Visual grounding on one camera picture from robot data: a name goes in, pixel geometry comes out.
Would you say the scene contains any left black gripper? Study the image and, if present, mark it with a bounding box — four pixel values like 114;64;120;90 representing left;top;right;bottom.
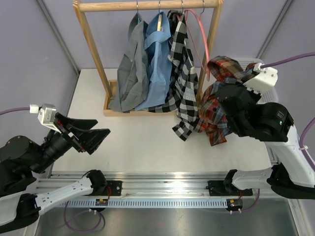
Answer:
30;112;111;174

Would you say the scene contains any red plaid shirt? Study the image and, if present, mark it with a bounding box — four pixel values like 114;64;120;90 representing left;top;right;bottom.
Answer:
195;56;254;146

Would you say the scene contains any pink hanger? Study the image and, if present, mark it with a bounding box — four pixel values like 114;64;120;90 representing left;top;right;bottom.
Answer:
184;0;210;81

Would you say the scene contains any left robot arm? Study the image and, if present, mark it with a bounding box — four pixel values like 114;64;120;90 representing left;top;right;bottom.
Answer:
0;113;110;233

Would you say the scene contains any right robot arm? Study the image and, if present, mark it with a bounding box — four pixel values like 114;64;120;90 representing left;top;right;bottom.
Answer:
215;85;315;200

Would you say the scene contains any black white checked shirt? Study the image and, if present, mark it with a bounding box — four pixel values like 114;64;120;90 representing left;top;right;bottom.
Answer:
148;10;198;141

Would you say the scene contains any grey shirt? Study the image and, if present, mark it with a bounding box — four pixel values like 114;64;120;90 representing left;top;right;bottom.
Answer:
108;13;149;113

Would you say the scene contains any light blue shirt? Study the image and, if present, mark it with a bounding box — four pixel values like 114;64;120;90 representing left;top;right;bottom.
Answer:
135;13;172;111

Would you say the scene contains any wooden hanger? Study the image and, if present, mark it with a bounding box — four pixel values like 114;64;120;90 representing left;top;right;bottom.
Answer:
157;0;163;31

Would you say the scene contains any white plastic basket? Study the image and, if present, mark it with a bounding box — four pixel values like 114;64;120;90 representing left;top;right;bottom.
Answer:
233;57;279;104

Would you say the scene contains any wooden clothes rack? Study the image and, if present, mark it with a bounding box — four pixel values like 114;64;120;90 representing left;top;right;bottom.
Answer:
72;0;223;117

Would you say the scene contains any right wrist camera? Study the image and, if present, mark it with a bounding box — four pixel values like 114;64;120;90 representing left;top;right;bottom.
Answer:
243;63;278;94

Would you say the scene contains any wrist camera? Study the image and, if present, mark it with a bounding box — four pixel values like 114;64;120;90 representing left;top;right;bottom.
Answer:
37;104;59;132
243;63;278;94

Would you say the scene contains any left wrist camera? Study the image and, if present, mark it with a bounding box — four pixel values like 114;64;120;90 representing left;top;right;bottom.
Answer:
37;104;59;132

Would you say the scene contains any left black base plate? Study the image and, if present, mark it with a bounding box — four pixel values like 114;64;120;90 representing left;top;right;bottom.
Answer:
101;180;123;197

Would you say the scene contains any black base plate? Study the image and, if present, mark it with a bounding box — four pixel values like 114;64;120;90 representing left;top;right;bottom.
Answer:
101;180;123;197
206;180;253;197

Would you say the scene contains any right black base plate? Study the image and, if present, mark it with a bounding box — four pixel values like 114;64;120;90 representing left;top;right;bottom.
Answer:
206;180;253;197

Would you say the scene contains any aluminium rail frame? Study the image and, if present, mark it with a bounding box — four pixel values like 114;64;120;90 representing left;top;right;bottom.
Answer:
33;147;301;200

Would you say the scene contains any white slotted cable duct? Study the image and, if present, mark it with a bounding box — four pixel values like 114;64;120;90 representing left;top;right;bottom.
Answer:
61;198;227;208

